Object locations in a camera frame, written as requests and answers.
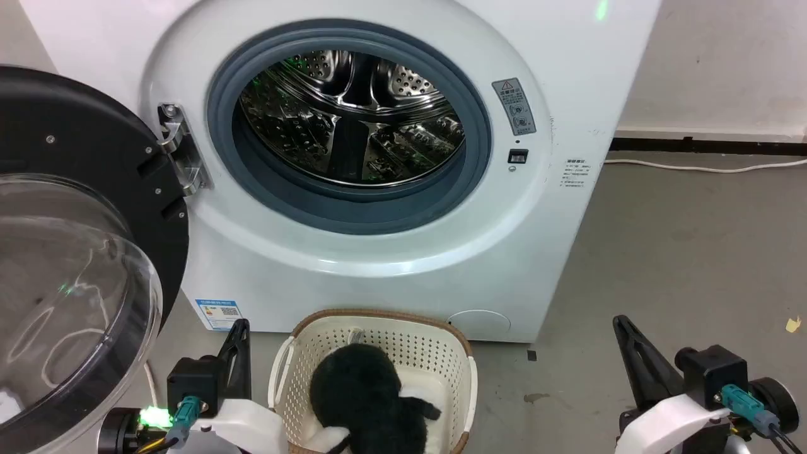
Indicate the blue white energy label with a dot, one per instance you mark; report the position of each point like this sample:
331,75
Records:
218,313

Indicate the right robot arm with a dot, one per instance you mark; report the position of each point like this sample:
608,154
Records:
777,400

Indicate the round filter cover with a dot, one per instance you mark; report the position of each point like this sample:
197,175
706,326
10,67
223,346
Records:
482,325

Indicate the cream plastic laundry basket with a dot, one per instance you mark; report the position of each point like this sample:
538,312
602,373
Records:
435,353

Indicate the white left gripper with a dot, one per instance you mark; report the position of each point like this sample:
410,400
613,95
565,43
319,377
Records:
243,429

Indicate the grey rubber door gasket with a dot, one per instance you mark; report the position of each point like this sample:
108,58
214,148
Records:
353,211

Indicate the white front-load washing machine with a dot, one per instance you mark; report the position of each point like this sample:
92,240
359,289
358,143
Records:
391,277

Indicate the grey warning sticker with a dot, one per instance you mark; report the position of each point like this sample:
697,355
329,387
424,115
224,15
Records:
517,107

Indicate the small printed text label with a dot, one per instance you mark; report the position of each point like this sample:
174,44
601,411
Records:
575,174

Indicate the yellow paper scrap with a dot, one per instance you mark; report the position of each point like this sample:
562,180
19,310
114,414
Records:
793,325

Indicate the black washer door with glass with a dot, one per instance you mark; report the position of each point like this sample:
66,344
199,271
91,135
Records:
69,189

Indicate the stainless steel drum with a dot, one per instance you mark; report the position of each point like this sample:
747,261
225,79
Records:
353,120

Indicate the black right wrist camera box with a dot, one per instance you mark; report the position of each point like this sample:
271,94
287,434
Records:
712,375

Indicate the black and white plush toy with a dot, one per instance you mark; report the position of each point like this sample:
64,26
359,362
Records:
362,397

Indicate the chrome door hinge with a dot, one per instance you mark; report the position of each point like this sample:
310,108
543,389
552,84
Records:
183,154

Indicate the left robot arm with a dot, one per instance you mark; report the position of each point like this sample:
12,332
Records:
123,432

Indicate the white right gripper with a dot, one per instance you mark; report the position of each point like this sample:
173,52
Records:
668,425

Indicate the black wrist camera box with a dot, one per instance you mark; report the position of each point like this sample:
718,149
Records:
192,381
712,375

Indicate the black skirting strip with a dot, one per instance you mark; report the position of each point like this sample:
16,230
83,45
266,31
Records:
706,145

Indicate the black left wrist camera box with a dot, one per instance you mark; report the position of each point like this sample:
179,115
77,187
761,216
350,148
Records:
192,381

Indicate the black door latch socket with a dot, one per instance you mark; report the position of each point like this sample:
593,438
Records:
517,156

